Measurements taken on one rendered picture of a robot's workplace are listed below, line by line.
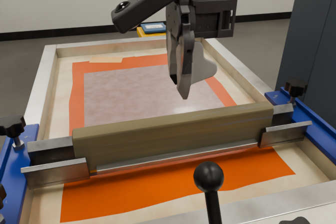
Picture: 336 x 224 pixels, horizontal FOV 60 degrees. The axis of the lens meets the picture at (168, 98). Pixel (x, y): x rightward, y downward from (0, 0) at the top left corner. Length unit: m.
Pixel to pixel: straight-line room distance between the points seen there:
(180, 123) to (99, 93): 0.36
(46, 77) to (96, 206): 0.44
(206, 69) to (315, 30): 0.60
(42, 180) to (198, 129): 0.27
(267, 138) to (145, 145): 0.23
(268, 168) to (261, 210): 0.13
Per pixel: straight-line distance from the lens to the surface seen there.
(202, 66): 0.43
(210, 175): 0.26
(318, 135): 0.63
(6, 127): 0.55
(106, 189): 0.54
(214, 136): 0.54
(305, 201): 0.51
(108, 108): 0.73
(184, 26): 0.39
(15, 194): 0.51
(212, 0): 0.40
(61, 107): 0.77
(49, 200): 0.55
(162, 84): 0.82
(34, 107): 0.72
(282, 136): 0.60
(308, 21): 1.02
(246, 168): 0.58
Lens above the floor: 1.35
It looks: 31 degrees down
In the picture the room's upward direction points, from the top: straight up
